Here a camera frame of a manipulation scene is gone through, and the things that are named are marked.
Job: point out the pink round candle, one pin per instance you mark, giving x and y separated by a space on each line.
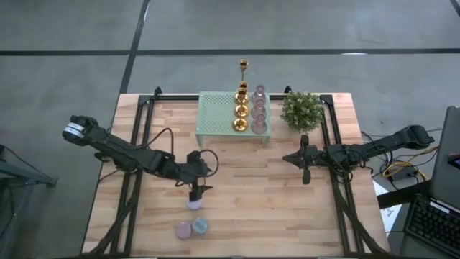
183 230

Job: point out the short brass candlestick holder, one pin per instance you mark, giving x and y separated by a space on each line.
241 111

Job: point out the grey laptop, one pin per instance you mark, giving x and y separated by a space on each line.
445 172

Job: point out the black power box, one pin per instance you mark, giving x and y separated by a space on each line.
404 175

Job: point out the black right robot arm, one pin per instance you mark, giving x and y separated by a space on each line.
377 147

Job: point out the black phone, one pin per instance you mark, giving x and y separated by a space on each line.
455 161

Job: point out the medium brass candlestick holder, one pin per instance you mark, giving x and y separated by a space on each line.
243 65

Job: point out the grey metal stand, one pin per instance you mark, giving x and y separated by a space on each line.
28 176

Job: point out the green perforated metal shelf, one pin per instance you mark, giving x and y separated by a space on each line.
215 115

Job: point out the pink ribbed glass candle holder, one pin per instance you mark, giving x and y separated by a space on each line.
259 94
258 111
259 126

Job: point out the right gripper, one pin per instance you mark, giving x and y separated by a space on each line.
316 157

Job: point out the white paper sheet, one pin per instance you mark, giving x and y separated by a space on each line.
390 216

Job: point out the black aluminium table frame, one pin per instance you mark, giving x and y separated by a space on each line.
176 97

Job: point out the black keyboard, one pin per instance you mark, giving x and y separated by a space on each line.
431 223

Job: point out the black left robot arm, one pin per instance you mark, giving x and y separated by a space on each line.
125 156

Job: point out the potted artificial green plant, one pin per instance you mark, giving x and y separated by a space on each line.
302 111

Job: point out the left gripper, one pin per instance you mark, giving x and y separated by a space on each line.
192 172

